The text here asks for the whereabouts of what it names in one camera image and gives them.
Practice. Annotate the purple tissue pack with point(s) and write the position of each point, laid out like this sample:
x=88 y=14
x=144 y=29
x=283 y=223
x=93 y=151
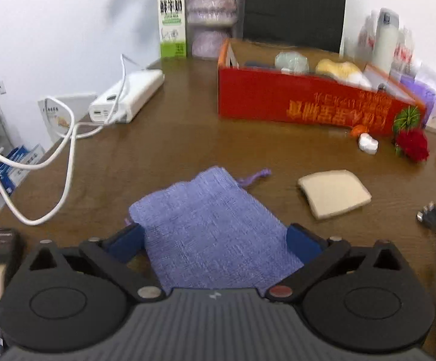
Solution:
x=428 y=94

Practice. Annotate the red cardboard box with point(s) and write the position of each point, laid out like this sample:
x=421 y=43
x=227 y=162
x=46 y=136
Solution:
x=278 y=97

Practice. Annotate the brown wooden desktop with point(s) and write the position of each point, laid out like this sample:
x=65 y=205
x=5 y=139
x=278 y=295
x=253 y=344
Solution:
x=173 y=143

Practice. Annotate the white power bank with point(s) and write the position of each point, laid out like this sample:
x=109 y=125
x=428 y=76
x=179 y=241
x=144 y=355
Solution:
x=131 y=94

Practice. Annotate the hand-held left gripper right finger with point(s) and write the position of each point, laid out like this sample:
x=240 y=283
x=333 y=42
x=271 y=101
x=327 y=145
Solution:
x=302 y=246

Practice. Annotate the red artificial rose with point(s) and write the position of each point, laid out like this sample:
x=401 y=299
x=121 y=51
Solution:
x=411 y=144

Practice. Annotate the bread slice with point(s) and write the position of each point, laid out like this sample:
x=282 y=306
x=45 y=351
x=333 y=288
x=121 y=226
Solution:
x=334 y=195

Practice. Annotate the white wall plate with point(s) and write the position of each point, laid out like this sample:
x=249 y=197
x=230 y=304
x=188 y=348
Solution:
x=82 y=101

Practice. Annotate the white thermos bottle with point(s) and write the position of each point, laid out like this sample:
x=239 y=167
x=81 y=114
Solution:
x=385 y=41

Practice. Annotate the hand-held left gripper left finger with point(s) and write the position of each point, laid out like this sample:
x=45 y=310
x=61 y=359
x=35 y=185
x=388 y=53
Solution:
x=127 y=241

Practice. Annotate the white and green milk carton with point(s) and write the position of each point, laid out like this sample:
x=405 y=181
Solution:
x=172 y=18

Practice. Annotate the purple fabric pouch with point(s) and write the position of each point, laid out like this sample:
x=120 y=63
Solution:
x=210 y=225

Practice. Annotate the purple ribbed vase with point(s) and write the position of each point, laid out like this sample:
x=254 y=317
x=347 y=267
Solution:
x=212 y=15

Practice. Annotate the pale green wrapped bundle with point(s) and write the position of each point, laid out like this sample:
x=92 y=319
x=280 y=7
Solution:
x=291 y=62

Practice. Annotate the small white and orange toy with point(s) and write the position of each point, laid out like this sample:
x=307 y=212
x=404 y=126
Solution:
x=369 y=144

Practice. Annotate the yellow and white plush toy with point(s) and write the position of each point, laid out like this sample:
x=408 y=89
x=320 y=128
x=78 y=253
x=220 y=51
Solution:
x=342 y=71

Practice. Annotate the blue and white boxes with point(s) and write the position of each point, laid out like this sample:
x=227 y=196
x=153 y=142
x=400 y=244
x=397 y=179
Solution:
x=18 y=163

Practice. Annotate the clear water bottle red label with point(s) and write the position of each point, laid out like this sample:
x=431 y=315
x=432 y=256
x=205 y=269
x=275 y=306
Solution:
x=404 y=52
x=366 y=39

